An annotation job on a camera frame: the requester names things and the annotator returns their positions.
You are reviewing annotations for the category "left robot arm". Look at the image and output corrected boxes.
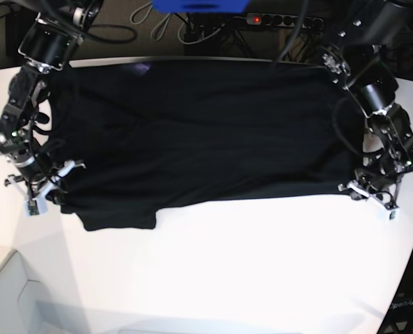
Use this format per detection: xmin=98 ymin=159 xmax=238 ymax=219
xmin=316 ymin=1 xmax=413 ymax=221

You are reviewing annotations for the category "blue box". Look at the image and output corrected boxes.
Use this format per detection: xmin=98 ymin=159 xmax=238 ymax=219
xmin=153 ymin=0 xmax=249 ymax=13

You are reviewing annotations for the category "black t-shirt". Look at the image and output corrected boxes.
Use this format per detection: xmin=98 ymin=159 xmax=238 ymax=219
xmin=48 ymin=61 xmax=364 ymax=231

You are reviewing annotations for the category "black power strip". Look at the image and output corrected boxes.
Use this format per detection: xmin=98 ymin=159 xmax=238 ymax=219
xmin=245 ymin=13 xmax=325 ymax=31

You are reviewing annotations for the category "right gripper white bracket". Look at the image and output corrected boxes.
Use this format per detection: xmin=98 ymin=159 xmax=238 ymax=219
xmin=4 ymin=158 xmax=86 ymax=217

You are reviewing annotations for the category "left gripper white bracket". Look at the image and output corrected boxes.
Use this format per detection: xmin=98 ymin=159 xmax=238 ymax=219
xmin=337 ymin=167 xmax=404 ymax=221

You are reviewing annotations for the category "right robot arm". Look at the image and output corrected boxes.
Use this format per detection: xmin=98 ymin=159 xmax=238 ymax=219
xmin=0 ymin=1 xmax=103 ymax=216

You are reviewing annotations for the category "white tray corner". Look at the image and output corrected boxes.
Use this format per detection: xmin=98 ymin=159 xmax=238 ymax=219
xmin=0 ymin=250 xmax=91 ymax=333

